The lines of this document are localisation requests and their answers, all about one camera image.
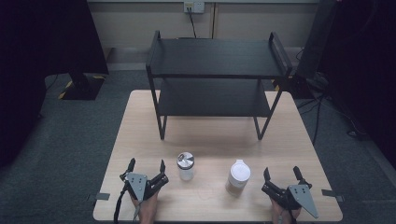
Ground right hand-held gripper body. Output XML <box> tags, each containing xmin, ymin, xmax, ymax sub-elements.
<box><xmin>261</xmin><ymin>178</ymin><xmax>319</xmax><ymax>219</ymax></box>

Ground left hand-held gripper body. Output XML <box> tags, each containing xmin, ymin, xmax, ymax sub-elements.
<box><xmin>120</xmin><ymin>172</ymin><xmax>170</xmax><ymax>203</ymax></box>

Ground glass jar with silver lid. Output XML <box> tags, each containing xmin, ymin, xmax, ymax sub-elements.
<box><xmin>176</xmin><ymin>151</ymin><xmax>196</xmax><ymax>182</ymax></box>

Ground glass jar with white lid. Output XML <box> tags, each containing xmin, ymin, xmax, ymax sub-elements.
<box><xmin>224</xmin><ymin>159</ymin><xmax>252</xmax><ymax>198</ymax></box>

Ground black two-tier shelf rack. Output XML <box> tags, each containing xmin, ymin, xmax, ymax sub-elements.
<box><xmin>145</xmin><ymin>29</ymin><xmax>294</xmax><ymax>141</ymax></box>

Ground person's right hand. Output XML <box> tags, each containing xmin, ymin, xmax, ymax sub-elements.
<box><xmin>269</xmin><ymin>199</ymin><xmax>303</xmax><ymax>224</ymax></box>

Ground person's left hand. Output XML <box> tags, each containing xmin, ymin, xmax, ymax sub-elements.
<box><xmin>130</xmin><ymin>189</ymin><xmax>161</xmax><ymax>224</ymax></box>

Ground black stand base striped tape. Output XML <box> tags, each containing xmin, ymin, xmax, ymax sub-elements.
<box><xmin>57</xmin><ymin>69</ymin><xmax>106</xmax><ymax>102</ymax></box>

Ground dark curtain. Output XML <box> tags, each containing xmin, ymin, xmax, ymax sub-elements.
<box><xmin>317</xmin><ymin>0</ymin><xmax>396</xmax><ymax>171</ymax></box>
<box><xmin>0</xmin><ymin>0</ymin><xmax>109</xmax><ymax>170</ymax></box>

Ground black upright stand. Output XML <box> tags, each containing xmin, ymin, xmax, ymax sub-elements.
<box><xmin>274</xmin><ymin>0</ymin><xmax>339</xmax><ymax>100</ymax></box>

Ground left hand-held gripper cable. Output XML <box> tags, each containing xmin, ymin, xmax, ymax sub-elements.
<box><xmin>113</xmin><ymin>182</ymin><xmax>129</xmax><ymax>224</ymax></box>

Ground black floor cables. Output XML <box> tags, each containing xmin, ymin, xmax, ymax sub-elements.
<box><xmin>294</xmin><ymin>91</ymin><xmax>369</xmax><ymax>147</ymax></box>

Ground black power cable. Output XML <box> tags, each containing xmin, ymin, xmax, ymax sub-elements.
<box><xmin>187</xmin><ymin>7</ymin><xmax>198</xmax><ymax>39</ymax></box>

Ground white wall outlet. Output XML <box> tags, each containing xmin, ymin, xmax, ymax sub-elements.
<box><xmin>183</xmin><ymin>1</ymin><xmax>205</xmax><ymax>14</ymax></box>

